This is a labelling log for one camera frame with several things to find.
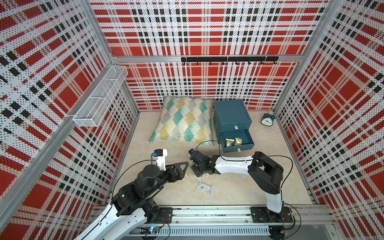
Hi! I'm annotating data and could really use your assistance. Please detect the white cookie packet bottom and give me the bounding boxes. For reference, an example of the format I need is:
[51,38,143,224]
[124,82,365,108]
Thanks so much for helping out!
[196,182,212,195]

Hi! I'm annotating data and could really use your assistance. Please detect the black wall hook rail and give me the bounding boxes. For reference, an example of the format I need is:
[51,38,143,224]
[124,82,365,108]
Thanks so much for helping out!
[181,56,279,64]

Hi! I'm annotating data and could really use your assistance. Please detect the teal alarm clock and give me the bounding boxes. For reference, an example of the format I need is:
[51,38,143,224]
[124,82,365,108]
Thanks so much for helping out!
[261,113,276,127]

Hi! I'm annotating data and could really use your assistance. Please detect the yellow cookie packet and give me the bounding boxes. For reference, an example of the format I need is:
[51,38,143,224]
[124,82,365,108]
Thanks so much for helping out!
[226,138,235,148]
[235,138,243,146]

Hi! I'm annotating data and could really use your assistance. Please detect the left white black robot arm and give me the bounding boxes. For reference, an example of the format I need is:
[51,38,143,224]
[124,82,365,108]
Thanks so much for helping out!
[76,162,189,240]

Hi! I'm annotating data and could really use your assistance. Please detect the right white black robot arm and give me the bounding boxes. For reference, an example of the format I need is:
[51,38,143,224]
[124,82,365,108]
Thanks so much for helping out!
[189,149,293,223]

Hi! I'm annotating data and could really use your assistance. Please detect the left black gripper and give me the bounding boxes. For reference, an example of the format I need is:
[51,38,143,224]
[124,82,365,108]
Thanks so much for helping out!
[144,161,189,197]

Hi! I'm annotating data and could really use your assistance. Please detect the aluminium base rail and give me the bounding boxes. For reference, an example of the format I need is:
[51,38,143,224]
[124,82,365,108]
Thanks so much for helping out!
[86,205,334,239]

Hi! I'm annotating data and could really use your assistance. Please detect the white wire mesh basket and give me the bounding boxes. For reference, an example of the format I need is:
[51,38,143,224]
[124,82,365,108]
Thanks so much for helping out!
[73,66,128,127]

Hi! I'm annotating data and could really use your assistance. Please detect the patterned green yellow pillow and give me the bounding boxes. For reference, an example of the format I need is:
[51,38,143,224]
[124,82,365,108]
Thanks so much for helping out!
[149,96,214,146]

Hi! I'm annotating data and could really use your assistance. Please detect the teal three-drawer cabinet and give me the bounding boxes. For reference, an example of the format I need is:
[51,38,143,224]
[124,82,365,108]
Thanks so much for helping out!
[214,100,255,153]

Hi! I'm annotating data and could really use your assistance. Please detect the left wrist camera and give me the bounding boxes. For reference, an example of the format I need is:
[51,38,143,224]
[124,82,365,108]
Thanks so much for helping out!
[152,149,168,171]

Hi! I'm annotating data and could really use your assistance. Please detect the white cookie packet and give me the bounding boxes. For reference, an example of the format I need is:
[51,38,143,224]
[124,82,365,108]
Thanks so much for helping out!
[196,173,209,182]
[196,182,212,195]

